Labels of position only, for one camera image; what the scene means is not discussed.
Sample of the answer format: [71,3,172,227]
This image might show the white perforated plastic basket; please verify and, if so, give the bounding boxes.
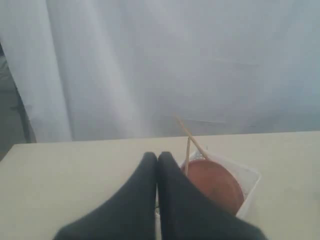
[177,151,261,220]

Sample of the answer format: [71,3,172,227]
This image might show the brown round plate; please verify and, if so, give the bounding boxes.
[180,159,245,216]

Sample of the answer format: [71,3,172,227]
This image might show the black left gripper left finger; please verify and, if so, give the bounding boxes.
[54,152,157,240]

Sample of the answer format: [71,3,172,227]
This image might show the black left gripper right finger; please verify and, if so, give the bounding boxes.
[157,152,266,240]

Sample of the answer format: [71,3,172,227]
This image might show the light wooden chopstick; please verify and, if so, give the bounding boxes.
[175,115,210,161]

